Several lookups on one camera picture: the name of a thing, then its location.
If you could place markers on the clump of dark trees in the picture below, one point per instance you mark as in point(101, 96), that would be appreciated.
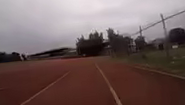
point(89, 46)

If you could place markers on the red running track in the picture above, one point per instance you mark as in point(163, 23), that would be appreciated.
point(81, 90)

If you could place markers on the low flat-roofed stand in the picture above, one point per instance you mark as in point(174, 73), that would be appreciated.
point(52, 52)

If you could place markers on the short pole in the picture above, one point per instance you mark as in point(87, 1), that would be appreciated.
point(141, 32)

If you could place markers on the tall pole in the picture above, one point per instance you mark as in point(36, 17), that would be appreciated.
point(165, 36)

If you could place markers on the low dark trees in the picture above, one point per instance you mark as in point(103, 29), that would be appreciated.
point(4, 58)

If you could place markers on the grass strip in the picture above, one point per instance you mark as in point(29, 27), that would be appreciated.
point(182, 61)

